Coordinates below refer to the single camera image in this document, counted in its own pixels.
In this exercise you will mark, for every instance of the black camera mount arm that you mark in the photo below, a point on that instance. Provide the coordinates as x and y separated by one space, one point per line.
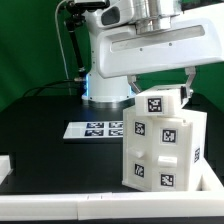
77 8

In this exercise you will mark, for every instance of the white U-shaped obstacle fence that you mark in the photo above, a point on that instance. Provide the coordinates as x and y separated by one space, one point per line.
208 202

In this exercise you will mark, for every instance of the white cabinet door panel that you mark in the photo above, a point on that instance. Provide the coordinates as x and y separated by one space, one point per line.
170 154
136 152

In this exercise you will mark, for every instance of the small white cabinet top box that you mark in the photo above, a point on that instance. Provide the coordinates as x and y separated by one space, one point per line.
161 100

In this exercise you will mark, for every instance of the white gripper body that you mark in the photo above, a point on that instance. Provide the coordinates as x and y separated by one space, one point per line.
195 37

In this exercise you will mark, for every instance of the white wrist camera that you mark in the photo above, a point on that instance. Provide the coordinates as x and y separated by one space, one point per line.
118 13

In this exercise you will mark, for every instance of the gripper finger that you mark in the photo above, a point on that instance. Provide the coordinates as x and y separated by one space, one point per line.
132 81
187 86

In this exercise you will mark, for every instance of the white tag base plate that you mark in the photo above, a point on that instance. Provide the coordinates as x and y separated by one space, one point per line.
94 130

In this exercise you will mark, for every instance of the white cabinet body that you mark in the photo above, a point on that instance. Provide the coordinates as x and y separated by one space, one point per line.
198 120

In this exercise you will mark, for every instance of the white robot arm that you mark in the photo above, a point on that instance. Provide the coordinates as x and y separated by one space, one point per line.
149 16

